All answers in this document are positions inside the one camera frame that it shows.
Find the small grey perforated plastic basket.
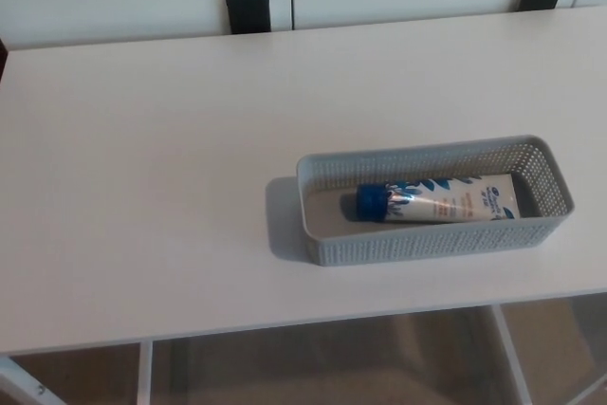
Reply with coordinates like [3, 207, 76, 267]
[296, 134, 577, 267]

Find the white shampoo tube blue cap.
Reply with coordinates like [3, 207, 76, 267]
[355, 173, 518, 226]

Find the white table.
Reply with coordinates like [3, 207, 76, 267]
[0, 6, 607, 405]

